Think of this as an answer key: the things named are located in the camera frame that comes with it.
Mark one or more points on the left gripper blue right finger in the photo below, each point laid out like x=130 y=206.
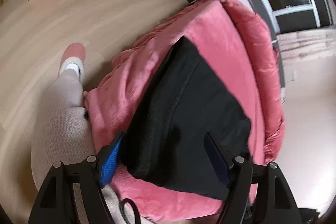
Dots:
x=220 y=158

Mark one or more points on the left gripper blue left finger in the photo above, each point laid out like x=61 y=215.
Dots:
x=107 y=160

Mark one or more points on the black pants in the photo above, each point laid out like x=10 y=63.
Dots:
x=184 y=100

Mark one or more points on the person's leg beige trousers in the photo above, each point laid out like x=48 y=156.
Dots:
x=64 y=163

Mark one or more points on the pink folded duvet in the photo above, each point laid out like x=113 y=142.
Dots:
x=262 y=69

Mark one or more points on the pink bed sheet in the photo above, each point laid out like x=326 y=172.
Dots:
x=113 y=103

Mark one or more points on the pink slipper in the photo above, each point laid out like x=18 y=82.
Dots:
x=73 y=58

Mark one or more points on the window with white frame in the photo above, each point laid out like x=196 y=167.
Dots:
x=299 y=15

